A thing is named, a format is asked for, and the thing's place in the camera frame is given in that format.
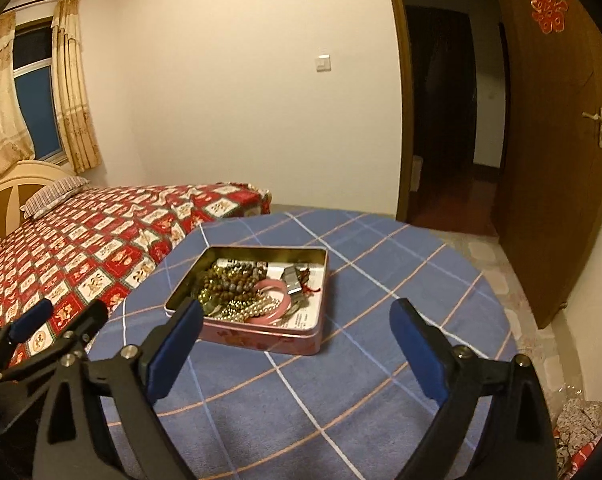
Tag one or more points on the cream wooden headboard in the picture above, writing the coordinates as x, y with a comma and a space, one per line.
33, 175

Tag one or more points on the wooden door frame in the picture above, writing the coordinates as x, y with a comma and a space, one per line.
407, 109

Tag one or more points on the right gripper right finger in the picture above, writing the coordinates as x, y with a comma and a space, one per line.
452, 376

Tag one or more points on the blue plaid tablecloth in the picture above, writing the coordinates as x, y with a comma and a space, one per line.
353, 410

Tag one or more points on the beige curtain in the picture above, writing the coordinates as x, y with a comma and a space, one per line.
74, 121

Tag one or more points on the window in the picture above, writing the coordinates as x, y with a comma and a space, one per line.
32, 76

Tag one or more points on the silver metal watch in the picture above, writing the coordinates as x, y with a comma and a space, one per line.
297, 285

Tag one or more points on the paper sheet in tin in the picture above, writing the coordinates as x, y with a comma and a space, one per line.
252, 292

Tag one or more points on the pink metal tin box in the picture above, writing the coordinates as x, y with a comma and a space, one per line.
277, 340

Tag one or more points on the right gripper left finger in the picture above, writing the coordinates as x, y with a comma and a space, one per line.
139, 375

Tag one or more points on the red double happiness sticker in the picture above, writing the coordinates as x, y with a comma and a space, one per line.
550, 15

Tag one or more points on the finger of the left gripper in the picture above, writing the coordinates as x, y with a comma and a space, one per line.
78, 334
16, 332

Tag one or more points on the white light switch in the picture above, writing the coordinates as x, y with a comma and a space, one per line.
323, 63

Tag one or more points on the brown wooden door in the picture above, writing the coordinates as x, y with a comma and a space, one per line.
548, 211

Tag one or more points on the red patterned bedspread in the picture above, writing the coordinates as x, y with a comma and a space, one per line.
101, 243

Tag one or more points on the striped pillow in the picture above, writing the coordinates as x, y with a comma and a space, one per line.
52, 195

